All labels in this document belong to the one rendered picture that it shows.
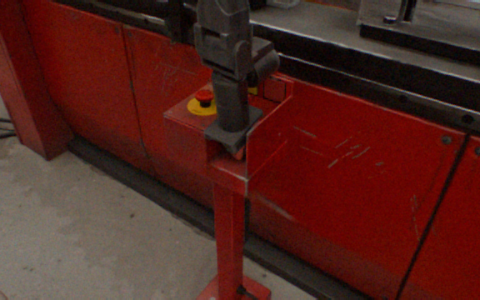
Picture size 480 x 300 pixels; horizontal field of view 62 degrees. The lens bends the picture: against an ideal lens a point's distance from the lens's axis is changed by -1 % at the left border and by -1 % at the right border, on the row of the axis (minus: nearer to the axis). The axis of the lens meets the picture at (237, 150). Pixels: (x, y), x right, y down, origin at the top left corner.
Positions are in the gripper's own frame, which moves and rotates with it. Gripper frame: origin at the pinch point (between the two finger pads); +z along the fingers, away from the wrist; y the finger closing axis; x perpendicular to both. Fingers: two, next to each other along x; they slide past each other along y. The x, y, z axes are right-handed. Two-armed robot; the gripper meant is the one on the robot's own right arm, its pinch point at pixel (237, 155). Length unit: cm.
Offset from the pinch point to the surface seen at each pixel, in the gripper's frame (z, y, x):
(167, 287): 71, -12, 27
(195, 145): -2.8, -3.9, 6.9
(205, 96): -8.9, 3.3, 9.0
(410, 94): -6.3, 25.8, -23.9
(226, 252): 33.6, -5.1, 2.9
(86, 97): 38, 22, 90
